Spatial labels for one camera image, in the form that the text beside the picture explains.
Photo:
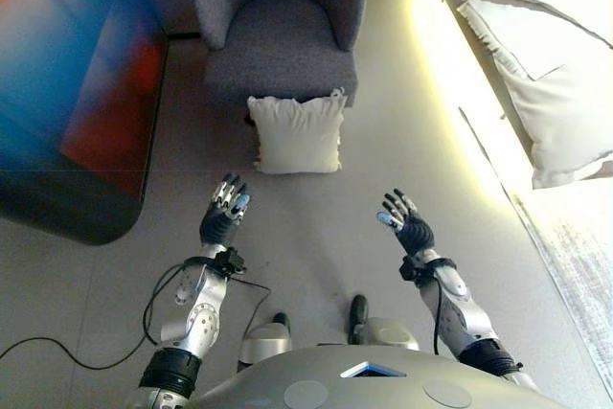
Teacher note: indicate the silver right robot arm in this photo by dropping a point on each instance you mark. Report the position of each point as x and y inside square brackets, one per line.
[460, 313]

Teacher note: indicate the left robot leg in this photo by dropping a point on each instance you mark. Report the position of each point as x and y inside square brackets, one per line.
[267, 339]

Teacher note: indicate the white bed pillow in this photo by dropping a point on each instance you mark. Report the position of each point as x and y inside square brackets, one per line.
[560, 107]

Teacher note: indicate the grey robot torso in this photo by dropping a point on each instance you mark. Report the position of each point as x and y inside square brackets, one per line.
[378, 380]

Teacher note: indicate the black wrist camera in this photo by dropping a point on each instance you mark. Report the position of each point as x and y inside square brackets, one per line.
[232, 260]
[411, 267]

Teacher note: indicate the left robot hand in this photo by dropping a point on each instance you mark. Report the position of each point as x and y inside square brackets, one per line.
[221, 222]

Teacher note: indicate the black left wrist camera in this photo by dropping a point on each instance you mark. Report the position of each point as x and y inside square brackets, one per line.
[232, 260]

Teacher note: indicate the right robot leg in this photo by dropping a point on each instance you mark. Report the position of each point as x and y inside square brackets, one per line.
[378, 325]

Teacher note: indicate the white bed with duvet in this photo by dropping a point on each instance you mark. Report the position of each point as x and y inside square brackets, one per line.
[551, 93]

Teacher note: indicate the white square cushion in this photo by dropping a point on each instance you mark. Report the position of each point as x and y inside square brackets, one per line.
[298, 136]

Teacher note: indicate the grey fabric armchair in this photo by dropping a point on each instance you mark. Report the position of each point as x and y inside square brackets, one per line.
[282, 26]

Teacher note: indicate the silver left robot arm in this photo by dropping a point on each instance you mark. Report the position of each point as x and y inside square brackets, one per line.
[201, 313]

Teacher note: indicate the robot leg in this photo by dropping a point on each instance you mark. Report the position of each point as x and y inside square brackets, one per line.
[378, 325]
[267, 339]

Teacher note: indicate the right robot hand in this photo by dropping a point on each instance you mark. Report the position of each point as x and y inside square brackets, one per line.
[415, 231]

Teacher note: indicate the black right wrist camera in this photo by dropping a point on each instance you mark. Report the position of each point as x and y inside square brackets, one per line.
[411, 267]

